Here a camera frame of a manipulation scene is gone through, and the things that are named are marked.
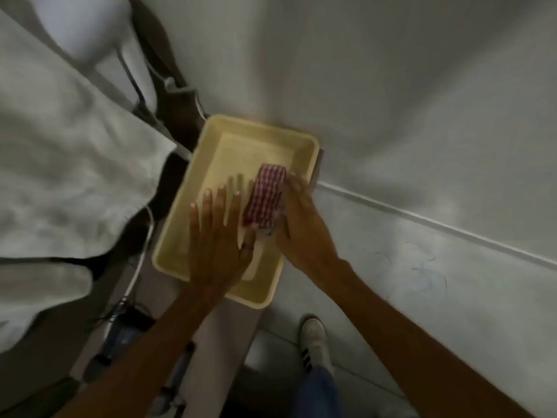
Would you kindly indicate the black power adapter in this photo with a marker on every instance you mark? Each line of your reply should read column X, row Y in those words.
column 130, row 319

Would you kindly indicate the beige side table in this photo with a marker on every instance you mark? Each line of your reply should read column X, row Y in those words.
column 217, row 348

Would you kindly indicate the person's left little finger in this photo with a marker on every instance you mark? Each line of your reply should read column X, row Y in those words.
column 194, row 217

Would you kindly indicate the blue jeans leg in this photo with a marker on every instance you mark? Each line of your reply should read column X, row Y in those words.
column 315, row 393

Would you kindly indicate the person's right fingers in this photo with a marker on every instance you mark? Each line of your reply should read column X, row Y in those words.
column 298, row 187

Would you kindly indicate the person's right forearm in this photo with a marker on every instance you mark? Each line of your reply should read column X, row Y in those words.
column 417, row 343

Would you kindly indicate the white wall trim strip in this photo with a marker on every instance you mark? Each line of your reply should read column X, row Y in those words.
column 435, row 222

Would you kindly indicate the person's right hand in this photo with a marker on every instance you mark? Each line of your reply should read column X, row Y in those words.
column 304, row 232

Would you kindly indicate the person's left hand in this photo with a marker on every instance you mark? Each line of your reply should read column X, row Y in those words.
column 215, row 252

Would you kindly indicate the person's left forearm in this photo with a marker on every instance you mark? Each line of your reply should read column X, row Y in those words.
column 148, row 348

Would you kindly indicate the person's left thumb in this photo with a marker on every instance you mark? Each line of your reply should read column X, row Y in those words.
column 249, row 253

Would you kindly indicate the white striped sneaker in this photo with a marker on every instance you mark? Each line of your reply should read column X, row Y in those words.
column 314, row 341

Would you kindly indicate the red checkered cloth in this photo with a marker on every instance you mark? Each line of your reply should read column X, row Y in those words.
column 264, row 195

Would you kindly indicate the white pillow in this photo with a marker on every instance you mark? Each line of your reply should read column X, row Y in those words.
column 82, row 26

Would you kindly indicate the metal bed frame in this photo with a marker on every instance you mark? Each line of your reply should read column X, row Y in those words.
column 132, row 80

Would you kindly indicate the white bed sheet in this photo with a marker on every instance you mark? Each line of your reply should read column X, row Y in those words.
column 65, row 147

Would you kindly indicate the person's left middle finger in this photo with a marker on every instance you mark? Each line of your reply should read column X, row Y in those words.
column 222, row 204

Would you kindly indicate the yellow plastic tray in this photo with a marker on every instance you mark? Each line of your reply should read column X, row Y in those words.
column 226, row 147

